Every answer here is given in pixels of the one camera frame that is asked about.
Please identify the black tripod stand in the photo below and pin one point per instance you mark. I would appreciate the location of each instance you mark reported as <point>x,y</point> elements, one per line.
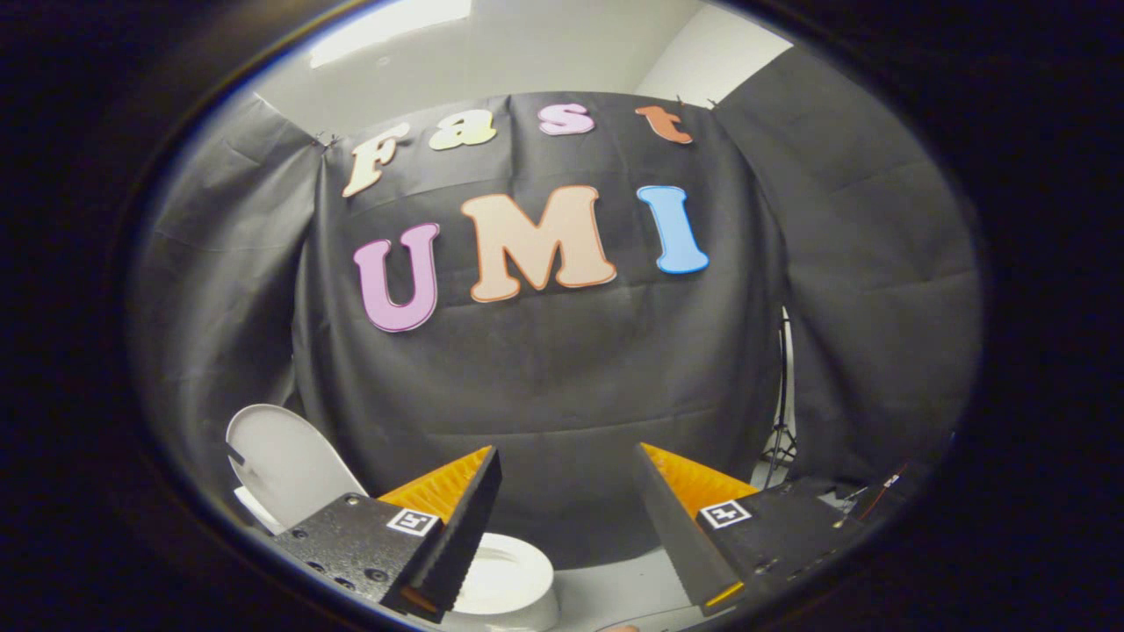
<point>780,404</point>

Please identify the white toilet lid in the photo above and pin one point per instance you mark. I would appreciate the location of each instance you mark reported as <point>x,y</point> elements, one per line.
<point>285,465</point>

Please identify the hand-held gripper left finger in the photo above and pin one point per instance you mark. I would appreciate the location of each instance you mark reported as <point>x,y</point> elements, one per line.
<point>461,535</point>

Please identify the black backdrop cloth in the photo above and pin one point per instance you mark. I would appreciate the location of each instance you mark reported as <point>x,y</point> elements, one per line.
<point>562,377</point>

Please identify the white toilet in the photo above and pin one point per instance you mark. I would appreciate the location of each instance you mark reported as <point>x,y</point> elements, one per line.
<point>514,584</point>

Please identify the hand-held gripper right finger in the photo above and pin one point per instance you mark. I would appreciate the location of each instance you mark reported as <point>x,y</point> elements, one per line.
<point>676,527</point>

